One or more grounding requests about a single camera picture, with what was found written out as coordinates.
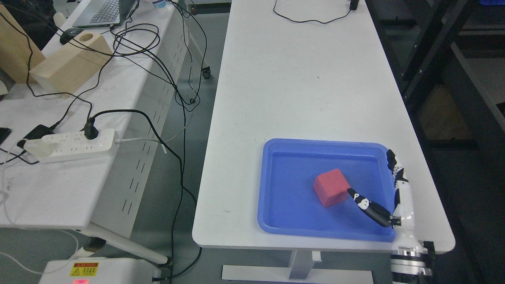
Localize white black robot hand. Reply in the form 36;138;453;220
347;149;423;257

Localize pink foam block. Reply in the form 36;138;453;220
313;169;351;208

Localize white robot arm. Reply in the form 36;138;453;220
390;241;436;284

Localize blue plastic tray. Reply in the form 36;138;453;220
257;138;395;243

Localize black metal shelf right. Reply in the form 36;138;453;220
366;0;504;284

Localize wooden block with hole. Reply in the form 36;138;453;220
29;31;112;93

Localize white desk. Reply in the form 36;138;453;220
192;0;456;284

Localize white folding table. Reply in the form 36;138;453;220
0;0;209;267

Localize white power unit box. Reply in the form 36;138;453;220
39;257;162;284

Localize white power strip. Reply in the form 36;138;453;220
23;128;117;163

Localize black power adapter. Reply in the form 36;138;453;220
16;124;56;149

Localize grey laptop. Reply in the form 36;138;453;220
73;0;137;28

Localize black computer mouse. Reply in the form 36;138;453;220
59;27;84;45

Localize black cable on desk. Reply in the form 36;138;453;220
273;0;359;25

